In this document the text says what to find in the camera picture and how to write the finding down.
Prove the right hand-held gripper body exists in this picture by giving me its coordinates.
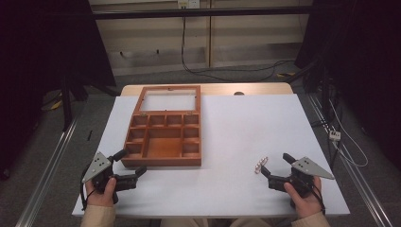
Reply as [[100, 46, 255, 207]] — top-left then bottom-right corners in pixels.
[[268, 156, 336, 200]]

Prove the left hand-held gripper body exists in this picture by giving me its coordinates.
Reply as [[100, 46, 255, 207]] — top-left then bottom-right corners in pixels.
[[81, 151, 139, 204]]

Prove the wooden compartment box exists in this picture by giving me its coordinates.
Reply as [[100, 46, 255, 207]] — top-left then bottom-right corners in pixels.
[[120, 84, 202, 168]]

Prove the person's left hand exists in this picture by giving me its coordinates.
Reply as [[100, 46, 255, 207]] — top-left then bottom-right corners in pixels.
[[84, 177, 117, 208]]

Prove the person's right hand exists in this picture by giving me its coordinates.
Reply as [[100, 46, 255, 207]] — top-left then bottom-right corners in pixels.
[[283, 175, 323, 219]]

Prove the white table mat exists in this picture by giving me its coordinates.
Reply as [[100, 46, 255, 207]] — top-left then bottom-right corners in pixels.
[[71, 93, 351, 218]]

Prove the wooden table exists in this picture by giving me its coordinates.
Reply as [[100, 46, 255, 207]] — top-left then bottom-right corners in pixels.
[[120, 81, 294, 97]]

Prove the black curtain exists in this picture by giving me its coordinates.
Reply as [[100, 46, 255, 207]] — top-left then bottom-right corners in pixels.
[[294, 0, 401, 172], [0, 0, 117, 182]]

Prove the black horizontal bar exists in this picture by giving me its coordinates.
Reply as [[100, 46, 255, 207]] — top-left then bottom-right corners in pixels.
[[92, 5, 317, 21]]

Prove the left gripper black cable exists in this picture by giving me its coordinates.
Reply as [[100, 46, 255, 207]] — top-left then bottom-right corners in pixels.
[[79, 164, 96, 212]]

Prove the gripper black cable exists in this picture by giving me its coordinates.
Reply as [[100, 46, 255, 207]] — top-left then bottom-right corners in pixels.
[[79, 164, 96, 212], [310, 176, 326, 216]]

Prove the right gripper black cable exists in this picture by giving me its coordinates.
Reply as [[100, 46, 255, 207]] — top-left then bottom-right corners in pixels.
[[310, 176, 326, 216]]

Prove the metal floor rail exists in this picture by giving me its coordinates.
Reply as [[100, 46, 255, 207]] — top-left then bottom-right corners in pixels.
[[305, 94, 394, 227], [14, 108, 81, 227]]

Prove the white cable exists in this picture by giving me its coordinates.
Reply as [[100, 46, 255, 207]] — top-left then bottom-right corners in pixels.
[[328, 98, 370, 168]]

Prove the black wall cable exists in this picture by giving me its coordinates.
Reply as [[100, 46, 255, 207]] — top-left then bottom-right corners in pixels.
[[181, 16, 297, 83]]

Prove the white wall outlet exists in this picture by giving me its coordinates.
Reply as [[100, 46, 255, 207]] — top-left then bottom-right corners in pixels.
[[177, 0, 201, 9]]

